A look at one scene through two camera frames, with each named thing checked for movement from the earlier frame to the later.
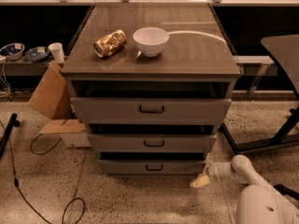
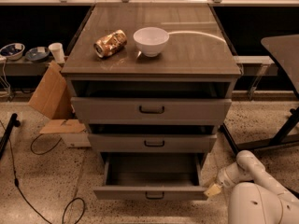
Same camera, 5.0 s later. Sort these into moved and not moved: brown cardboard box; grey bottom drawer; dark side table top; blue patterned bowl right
Moved: grey bottom drawer
Not moved: blue patterned bowl right; dark side table top; brown cardboard box
